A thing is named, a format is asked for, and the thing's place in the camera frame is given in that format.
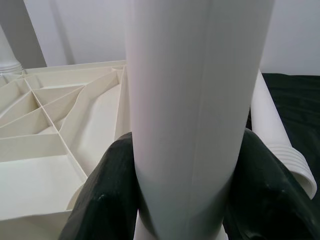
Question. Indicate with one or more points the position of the white plastic table leg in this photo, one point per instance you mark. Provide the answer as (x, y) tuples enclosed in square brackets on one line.
[(190, 87), (270, 112), (7, 55)]

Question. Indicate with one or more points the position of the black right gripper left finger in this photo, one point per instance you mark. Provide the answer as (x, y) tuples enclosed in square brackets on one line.
[(107, 195)]

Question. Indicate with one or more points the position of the black tablecloth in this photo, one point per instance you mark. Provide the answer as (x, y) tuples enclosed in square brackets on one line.
[(300, 100)]

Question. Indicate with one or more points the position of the white plastic children table top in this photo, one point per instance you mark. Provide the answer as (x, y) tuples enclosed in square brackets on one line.
[(50, 162)]

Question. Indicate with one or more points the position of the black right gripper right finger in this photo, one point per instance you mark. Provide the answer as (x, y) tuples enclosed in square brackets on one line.
[(265, 200)]

